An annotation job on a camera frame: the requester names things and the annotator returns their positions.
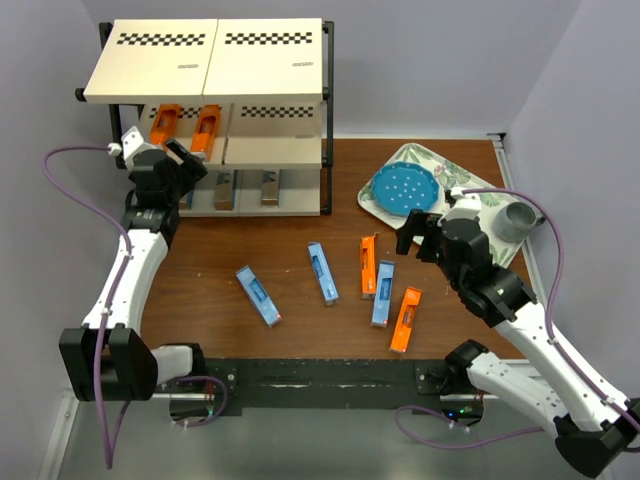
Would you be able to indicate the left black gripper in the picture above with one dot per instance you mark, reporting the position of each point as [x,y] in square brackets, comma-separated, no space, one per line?
[191,169]

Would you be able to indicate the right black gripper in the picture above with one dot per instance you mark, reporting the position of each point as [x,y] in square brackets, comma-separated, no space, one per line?
[405,234]

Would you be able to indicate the orange toothpaste box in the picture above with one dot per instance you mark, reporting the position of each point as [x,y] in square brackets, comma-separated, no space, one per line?
[404,324]
[368,266]
[164,124]
[205,133]

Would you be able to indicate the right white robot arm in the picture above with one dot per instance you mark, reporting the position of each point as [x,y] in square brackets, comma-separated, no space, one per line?
[590,421]

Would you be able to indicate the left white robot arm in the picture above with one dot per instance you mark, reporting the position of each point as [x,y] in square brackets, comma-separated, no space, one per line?
[106,350]

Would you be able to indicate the beige three-tier shelf rack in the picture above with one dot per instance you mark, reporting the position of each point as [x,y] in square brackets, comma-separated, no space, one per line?
[272,78]

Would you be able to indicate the blue dotted plate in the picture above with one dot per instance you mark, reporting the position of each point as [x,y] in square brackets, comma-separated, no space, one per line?
[400,187]

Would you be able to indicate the blue toothpaste box right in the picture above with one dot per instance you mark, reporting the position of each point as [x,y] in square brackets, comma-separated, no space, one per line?
[382,299]

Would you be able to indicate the blue toothpaste box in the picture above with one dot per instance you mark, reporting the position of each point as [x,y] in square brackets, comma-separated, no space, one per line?
[382,299]
[322,273]
[258,296]

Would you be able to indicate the blue toothpaste box centre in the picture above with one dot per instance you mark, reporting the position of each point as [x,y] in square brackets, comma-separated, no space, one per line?
[322,273]

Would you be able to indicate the grey ceramic mug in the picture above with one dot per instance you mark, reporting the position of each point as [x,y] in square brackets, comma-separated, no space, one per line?
[514,222]

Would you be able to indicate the blue toothpaste box left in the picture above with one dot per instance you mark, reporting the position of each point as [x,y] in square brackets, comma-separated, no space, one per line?
[258,296]

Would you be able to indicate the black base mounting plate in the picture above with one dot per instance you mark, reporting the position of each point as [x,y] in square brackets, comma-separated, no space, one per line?
[380,384]

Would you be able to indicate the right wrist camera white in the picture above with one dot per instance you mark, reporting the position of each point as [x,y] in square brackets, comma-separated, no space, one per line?
[462,205]

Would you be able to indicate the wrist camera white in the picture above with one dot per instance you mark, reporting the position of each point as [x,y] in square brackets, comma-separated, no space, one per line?
[462,205]
[134,145]

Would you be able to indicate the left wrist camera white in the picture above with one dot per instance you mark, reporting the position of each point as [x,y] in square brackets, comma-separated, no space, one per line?
[134,145]

